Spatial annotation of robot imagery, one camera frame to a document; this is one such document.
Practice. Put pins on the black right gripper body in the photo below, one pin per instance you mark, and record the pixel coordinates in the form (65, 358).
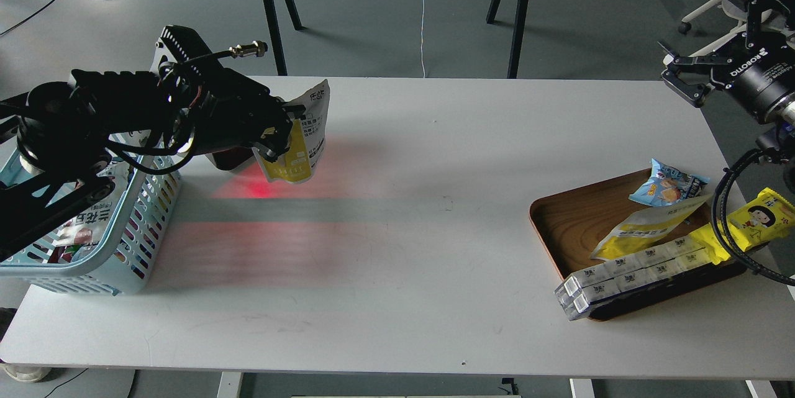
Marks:
(761, 77)

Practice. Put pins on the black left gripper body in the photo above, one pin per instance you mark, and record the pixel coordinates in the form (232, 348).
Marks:
(217, 108)

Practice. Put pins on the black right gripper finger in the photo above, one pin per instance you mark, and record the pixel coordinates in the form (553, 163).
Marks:
(693, 78)
(755, 8)

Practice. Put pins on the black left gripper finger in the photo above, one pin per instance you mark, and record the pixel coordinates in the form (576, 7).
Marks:
(271, 145)
(295, 111)

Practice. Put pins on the yellow white nut snack pouch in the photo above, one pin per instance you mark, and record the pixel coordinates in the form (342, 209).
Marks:
(308, 139)

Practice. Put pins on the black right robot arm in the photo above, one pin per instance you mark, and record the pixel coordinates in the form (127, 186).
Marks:
(775, 145)

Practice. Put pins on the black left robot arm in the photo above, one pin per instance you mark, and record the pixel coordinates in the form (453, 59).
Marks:
(67, 132)

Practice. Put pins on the blue snack packet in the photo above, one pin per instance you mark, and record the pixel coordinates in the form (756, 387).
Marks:
(667, 185)

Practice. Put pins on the white red snack bag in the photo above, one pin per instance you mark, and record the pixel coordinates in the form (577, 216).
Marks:
(79, 237)

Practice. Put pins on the light blue plastic basket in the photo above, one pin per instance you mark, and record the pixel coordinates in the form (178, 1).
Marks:
(124, 259)

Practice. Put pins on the white boxed snack pack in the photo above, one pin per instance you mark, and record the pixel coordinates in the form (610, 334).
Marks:
(632, 282)

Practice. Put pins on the black barcode scanner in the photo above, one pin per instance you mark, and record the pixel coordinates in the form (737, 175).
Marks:
(231, 158)

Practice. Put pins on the brown wooden tray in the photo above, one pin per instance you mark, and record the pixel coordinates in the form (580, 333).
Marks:
(572, 223)

